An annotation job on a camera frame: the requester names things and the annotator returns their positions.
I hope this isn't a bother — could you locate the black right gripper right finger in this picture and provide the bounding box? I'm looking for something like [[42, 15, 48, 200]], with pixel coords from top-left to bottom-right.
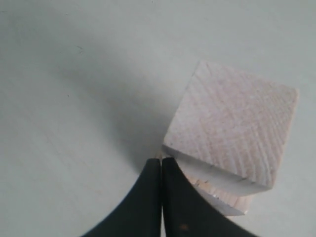
[[161, 158, 253, 237]]

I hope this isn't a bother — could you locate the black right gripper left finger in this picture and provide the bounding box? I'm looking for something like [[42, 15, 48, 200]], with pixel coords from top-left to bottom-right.
[[84, 158, 161, 237]]

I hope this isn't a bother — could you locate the medium wooden cube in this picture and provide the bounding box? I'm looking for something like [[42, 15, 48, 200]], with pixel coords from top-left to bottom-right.
[[154, 152, 255, 217]]

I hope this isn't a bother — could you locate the small wooden cube front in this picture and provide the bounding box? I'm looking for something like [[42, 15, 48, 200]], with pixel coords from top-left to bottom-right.
[[163, 61, 299, 196]]

